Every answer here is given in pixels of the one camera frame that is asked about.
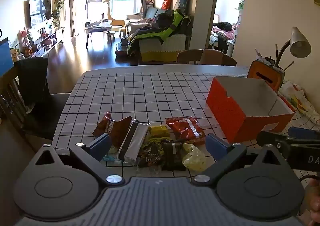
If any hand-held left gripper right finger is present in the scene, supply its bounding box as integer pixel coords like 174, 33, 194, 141
191, 133, 284, 187

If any television cabinet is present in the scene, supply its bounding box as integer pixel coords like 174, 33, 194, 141
31, 27, 65, 58

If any white floor air conditioner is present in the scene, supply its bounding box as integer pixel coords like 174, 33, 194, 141
58, 0, 71, 29

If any black garment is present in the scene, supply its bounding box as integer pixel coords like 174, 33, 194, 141
14, 57, 51, 107

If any silver snack packet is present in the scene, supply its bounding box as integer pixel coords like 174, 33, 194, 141
117, 120, 151, 165

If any dark wooden chair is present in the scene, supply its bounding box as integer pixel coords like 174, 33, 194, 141
0, 57, 73, 143

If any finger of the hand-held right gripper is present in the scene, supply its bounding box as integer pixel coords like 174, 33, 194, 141
256, 131, 292, 153
287, 127, 320, 141

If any blue front cabinet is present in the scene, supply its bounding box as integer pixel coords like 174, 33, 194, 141
0, 38, 15, 77

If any person's right hand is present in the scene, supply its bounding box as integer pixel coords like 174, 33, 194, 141
304, 178, 320, 219

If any orange green tissue box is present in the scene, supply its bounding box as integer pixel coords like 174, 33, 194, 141
247, 59, 286, 92

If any red cardboard box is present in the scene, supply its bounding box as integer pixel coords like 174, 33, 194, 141
206, 76, 297, 144

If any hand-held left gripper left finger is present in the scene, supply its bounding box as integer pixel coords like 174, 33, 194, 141
35, 133, 125, 185

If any television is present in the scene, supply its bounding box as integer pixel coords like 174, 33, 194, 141
24, 0, 52, 28

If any black green jacket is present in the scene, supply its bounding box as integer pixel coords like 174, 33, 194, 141
127, 9, 191, 57

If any sofa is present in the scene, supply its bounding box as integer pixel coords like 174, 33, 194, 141
126, 6, 193, 63

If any wooden dining chair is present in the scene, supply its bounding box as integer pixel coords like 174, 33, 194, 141
177, 49, 204, 64
222, 53, 237, 67

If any dark cushion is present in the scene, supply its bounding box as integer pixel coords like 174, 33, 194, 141
173, 0, 192, 12

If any red snack packet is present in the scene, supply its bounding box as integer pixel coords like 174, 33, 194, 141
165, 116, 206, 145

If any dark brown candy packet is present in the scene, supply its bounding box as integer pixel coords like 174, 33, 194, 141
138, 138, 164, 168

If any yellow snack packet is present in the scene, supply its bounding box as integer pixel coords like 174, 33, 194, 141
149, 125, 169, 141

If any black snack packet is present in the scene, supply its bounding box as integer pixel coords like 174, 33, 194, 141
160, 140, 187, 171

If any light blue wrapper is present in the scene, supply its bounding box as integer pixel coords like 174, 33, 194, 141
103, 154, 123, 167

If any coffee table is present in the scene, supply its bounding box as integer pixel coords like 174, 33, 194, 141
84, 21, 113, 47

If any tall potted plant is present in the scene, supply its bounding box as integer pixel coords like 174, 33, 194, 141
51, 0, 65, 29

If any colourful printed cloth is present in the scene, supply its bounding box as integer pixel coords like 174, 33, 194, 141
279, 80, 320, 123

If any beige desk lamp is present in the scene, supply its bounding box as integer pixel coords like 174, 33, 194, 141
275, 26, 312, 70

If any pale yellow plastic bag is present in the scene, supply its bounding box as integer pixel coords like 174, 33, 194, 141
182, 143, 207, 172

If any brown red chip packet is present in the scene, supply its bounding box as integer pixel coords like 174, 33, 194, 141
92, 111, 133, 148

